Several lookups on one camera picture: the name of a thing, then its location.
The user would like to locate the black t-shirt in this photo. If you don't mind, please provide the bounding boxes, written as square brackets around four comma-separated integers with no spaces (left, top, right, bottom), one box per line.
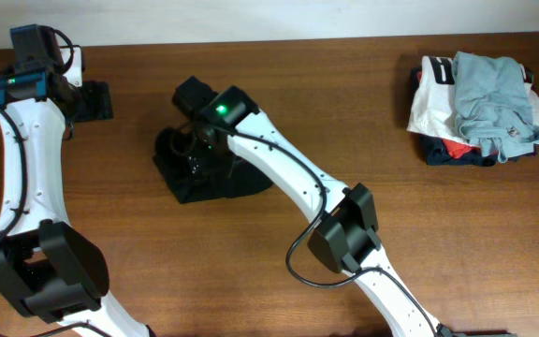
[152,125,274,205]

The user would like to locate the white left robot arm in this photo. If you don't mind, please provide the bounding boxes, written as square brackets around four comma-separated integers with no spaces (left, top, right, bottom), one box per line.
[0,66,153,336]

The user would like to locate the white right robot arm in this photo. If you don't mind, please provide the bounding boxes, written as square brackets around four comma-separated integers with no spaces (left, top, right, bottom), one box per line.
[156,77,446,336]

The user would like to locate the white garment in pile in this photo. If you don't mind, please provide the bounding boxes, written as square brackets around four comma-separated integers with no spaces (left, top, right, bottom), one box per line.
[407,56,539,145]

